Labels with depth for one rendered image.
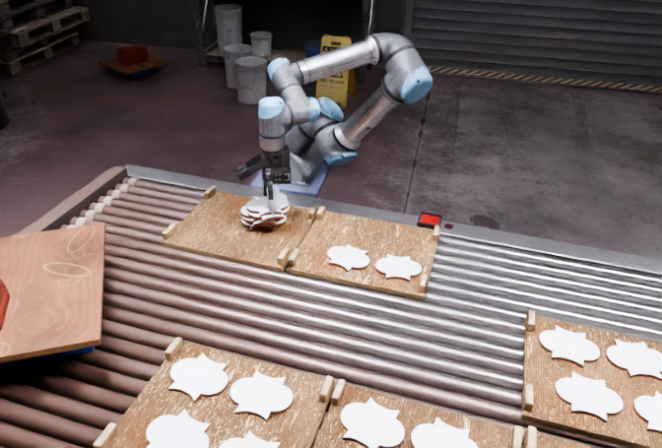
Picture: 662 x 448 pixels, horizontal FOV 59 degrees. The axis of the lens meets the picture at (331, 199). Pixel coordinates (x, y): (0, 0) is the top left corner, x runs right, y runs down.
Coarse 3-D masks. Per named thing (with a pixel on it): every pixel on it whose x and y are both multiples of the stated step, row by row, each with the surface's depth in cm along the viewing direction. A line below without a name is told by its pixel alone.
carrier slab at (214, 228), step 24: (216, 192) 211; (192, 216) 197; (216, 216) 198; (240, 216) 198; (288, 216) 199; (168, 240) 185; (192, 240) 185; (216, 240) 185; (240, 240) 185; (264, 240) 186; (288, 240) 186; (264, 264) 175
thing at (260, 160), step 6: (258, 156) 182; (264, 156) 180; (246, 162) 182; (252, 162) 180; (258, 162) 179; (264, 162) 179; (240, 168) 180; (246, 168) 179; (252, 168) 179; (258, 168) 180; (240, 174) 179; (246, 174) 180; (240, 180) 181
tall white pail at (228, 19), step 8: (216, 8) 612; (224, 8) 620; (232, 8) 621; (240, 8) 604; (216, 16) 605; (224, 16) 599; (232, 16) 601; (240, 16) 609; (216, 24) 613; (224, 24) 604; (232, 24) 605; (240, 24) 613; (224, 32) 609; (232, 32) 609; (240, 32) 617; (224, 40) 613; (232, 40) 614; (240, 40) 621
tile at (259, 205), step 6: (258, 198) 193; (264, 198) 193; (252, 204) 189; (258, 204) 189; (264, 204) 189; (282, 204) 190; (288, 204) 190; (252, 210) 186; (258, 210) 186; (264, 210) 186; (276, 210) 186; (282, 210) 188
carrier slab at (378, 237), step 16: (320, 224) 194; (336, 224) 195; (352, 224) 195; (368, 224) 195; (384, 224) 195; (400, 224) 196; (304, 240) 186; (320, 240) 186; (336, 240) 187; (352, 240) 187; (368, 240) 187; (384, 240) 187; (400, 240) 188; (416, 240) 188; (304, 256) 179; (320, 256) 179; (368, 256) 180; (384, 256) 180; (400, 256) 180; (416, 256) 180; (432, 256) 181; (288, 272) 174; (304, 272) 172; (320, 272) 172; (336, 272) 173; (352, 272) 173; (368, 272) 173; (368, 288) 169; (384, 288) 167; (400, 288) 167; (416, 288) 167
